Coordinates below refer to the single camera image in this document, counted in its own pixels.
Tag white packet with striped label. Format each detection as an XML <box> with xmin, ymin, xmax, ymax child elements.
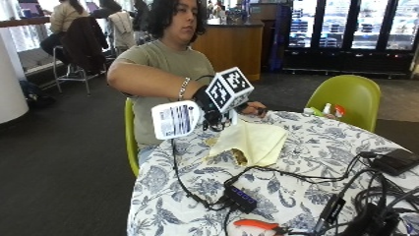
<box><xmin>150</xmin><ymin>99</ymin><xmax>204</xmax><ymax>142</ymax></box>

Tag dark bag on floor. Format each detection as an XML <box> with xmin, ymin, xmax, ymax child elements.
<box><xmin>19</xmin><ymin>80</ymin><xmax>57</xmax><ymax>110</ymax></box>

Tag silver chain bracelet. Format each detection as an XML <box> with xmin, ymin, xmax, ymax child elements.
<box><xmin>177</xmin><ymin>77</ymin><xmax>193</xmax><ymax>102</ymax></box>

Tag dark jacket on stool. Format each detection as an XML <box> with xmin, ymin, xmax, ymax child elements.
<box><xmin>59</xmin><ymin>16</ymin><xmax>110</xmax><ymax>76</ymax></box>

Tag black cable adapter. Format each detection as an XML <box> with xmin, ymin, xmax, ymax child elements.
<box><xmin>314</xmin><ymin>194</ymin><xmax>347</xmax><ymax>234</ymax></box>

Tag metal bar stool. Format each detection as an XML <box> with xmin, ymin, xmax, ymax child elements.
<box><xmin>51</xmin><ymin>45</ymin><xmax>109</xmax><ymax>96</ymax></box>

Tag pale yellow cloth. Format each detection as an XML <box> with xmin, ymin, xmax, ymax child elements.
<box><xmin>206</xmin><ymin>118</ymin><xmax>290</xmax><ymax>168</ymax></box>

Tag white cube of black markers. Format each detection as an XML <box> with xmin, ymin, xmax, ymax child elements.
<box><xmin>205</xmin><ymin>66</ymin><xmax>255</xmax><ymax>114</ymax></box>

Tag wooden counter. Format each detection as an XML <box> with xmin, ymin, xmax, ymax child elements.
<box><xmin>192</xmin><ymin>22</ymin><xmax>265</xmax><ymax>83</ymax></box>

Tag glass-door drinks fridges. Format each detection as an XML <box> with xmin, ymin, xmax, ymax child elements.
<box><xmin>269</xmin><ymin>0</ymin><xmax>419</xmax><ymax>78</ymax></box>

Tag green plastic chair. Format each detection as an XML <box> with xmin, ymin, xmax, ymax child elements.
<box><xmin>124</xmin><ymin>97</ymin><xmax>141</xmax><ymax>179</ymax></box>
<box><xmin>303</xmin><ymin>74</ymin><xmax>382</xmax><ymax>134</ymax></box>

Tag black hub with blue lights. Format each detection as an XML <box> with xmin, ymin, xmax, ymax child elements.
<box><xmin>222</xmin><ymin>184</ymin><xmax>259</xmax><ymax>214</ymax></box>

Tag bundle of black cables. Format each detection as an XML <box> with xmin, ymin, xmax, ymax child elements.
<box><xmin>335</xmin><ymin>168</ymin><xmax>419</xmax><ymax>236</ymax></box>

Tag black cable across tablecloth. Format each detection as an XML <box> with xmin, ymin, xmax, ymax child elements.
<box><xmin>222</xmin><ymin>150</ymin><xmax>378</xmax><ymax>198</ymax></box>

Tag person in olive shirt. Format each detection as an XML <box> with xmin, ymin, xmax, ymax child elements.
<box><xmin>107</xmin><ymin>0</ymin><xmax>269</xmax><ymax>168</ymax></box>

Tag bottle with orange cap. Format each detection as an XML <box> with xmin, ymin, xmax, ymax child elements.
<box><xmin>333</xmin><ymin>104</ymin><xmax>347</xmax><ymax>119</ymax></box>

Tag light jacket on chair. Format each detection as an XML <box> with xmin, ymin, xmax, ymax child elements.
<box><xmin>107</xmin><ymin>10</ymin><xmax>137</xmax><ymax>51</ymax></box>

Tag flat black device box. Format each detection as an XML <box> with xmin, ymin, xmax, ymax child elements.
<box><xmin>371</xmin><ymin>147</ymin><xmax>419</xmax><ymax>177</ymax></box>

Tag thin black glove cable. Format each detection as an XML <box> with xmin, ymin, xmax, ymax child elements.
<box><xmin>170</xmin><ymin>138</ymin><xmax>228</xmax><ymax>211</ymax></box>

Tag orange-handled pliers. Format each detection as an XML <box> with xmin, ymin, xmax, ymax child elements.
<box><xmin>232</xmin><ymin>218</ymin><xmax>291</xmax><ymax>236</ymax></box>

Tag blue floral tablecloth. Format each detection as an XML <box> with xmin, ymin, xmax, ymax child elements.
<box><xmin>125</xmin><ymin>110</ymin><xmax>419</xmax><ymax>236</ymax></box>

